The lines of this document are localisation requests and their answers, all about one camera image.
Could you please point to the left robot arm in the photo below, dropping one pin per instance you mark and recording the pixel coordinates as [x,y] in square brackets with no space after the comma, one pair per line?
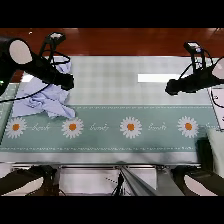
[31,63]

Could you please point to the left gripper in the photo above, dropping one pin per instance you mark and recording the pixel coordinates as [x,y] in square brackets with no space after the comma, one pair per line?
[65,81]

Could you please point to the silver frame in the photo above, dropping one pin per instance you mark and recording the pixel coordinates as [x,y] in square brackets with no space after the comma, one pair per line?
[138,186]

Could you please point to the light blue shirt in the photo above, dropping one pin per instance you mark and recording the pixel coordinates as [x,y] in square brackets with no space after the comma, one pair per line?
[50,98]

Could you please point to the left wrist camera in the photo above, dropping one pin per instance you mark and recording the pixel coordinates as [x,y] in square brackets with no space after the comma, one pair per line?
[56,36]

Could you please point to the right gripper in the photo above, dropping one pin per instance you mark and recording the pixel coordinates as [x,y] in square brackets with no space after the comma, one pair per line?
[176,87]

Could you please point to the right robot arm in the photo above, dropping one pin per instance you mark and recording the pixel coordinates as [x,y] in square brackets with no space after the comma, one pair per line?
[203,78]

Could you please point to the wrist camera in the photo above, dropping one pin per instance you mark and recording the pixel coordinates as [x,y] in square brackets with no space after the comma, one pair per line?
[56,36]
[192,46]

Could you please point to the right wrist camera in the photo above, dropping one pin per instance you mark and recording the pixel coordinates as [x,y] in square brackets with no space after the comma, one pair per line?
[192,46]

